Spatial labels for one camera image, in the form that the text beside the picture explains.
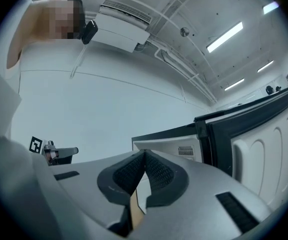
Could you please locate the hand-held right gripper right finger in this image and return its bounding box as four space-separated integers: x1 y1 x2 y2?
131 148 272 240

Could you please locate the white ceiling pipe bundle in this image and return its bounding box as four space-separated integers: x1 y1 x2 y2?
153 46 219 105

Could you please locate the white air conditioner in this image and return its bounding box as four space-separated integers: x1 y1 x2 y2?
93 0 152 54

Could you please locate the white hanging cable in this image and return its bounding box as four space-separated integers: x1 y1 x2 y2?
69 43 87 79

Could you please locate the person's head and neck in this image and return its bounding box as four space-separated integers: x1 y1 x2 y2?
6 0 86 70

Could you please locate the long ceiling light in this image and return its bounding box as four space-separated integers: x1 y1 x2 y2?
206 21 244 54
257 59 275 74
224 77 245 92
262 0 280 16

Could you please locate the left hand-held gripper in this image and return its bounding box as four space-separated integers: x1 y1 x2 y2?
28 135 79 166

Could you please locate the white fridge with black trim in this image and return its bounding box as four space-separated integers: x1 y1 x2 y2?
131 83 288 211

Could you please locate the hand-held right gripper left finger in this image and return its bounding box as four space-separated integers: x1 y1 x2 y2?
49 148 145 240

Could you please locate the black head-worn camera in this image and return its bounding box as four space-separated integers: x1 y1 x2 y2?
80 19 99 46

